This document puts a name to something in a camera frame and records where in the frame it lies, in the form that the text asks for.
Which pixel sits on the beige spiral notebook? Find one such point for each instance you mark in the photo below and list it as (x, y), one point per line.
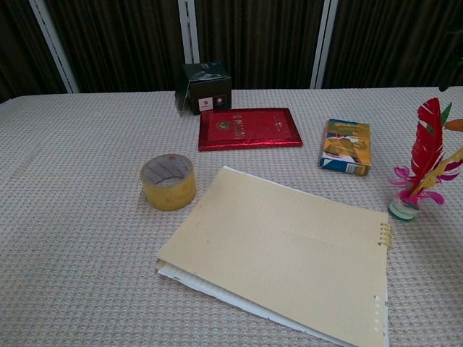
(282, 246)

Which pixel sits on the colourful feather shuttlecock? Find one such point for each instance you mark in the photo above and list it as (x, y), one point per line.
(428, 144)

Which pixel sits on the white woven tablecloth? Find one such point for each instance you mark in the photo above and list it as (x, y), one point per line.
(72, 217)

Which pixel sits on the white metal frame post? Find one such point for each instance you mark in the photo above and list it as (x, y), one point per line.
(189, 32)
(323, 43)
(54, 43)

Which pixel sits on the red foil booklet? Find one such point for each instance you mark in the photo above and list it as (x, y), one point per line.
(249, 130)

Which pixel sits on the black cardboard box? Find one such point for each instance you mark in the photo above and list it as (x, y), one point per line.
(210, 92)

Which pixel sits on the yellow and blue card box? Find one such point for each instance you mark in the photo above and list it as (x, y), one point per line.
(349, 144)

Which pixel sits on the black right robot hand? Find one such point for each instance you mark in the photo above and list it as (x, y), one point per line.
(448, 86)

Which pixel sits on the clear yellowish packing tape roll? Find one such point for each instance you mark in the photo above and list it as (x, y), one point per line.
(170, 199)

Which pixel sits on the dark brown curtain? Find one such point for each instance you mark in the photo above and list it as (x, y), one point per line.
(115, 39)

